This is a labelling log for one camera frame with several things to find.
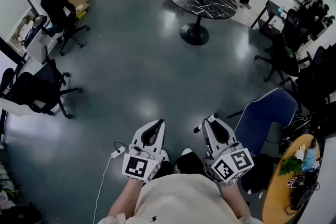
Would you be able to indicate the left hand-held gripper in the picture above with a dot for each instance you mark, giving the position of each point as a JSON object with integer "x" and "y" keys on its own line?
{"x": 136, "y": 166}

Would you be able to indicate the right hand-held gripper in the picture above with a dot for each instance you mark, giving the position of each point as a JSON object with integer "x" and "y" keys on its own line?
{"x": 231, "y": 162}

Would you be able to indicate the person's right forearm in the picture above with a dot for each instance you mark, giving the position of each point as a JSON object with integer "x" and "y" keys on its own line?
{"x": 233, "y": 199}

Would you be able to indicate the person's left forearm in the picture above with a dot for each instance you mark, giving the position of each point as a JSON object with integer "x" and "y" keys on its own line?
{"x": 123, "y": 198}

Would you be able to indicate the person's left white shoe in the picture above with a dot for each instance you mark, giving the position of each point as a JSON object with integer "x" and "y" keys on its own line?
{"x": 165, "y": 155}

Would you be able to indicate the person's white shoe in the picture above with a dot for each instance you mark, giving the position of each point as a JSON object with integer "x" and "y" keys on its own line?
{"x": 165, "y": 155}
{"x": 187, "y": 151}

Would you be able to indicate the person's right white shoe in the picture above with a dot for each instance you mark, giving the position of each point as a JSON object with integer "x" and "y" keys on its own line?
{"x": 187, "y": 151}

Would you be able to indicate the person's black trousers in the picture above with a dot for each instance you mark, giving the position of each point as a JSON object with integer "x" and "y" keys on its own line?
{"x": 189, "y": 164}

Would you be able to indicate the blue chair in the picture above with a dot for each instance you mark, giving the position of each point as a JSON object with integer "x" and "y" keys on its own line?
{"x": 265, "y": 118}

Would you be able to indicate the person's cream shirt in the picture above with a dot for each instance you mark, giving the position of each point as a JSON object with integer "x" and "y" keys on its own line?
{"x": 178, "y": 199}

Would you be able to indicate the green plant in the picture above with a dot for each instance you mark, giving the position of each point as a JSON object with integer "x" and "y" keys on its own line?
{"x": 291, "y": 165}

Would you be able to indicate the round light wooden table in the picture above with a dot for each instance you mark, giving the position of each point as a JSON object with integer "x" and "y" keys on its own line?
{"x": 278, "y": 191}

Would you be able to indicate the blue packet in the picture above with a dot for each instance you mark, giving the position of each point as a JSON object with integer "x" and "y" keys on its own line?
{"x": 309, "y": 161}

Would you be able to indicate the black office chair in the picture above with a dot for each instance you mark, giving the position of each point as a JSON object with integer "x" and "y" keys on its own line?
{"x": 34, "y": 91}
{"x": 286, "y": 52}
{"x": 59, "y": 8}

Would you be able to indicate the black rectangular desk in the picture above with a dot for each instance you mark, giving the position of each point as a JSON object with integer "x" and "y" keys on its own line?
{"x": 270, "y": 21}

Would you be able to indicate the round black marble table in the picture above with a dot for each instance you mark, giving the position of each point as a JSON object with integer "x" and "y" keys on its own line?
{"x": 215, "y": 5}

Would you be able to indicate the white desk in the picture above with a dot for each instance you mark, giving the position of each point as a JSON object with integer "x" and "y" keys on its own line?
{"x": 43, "y": 44}

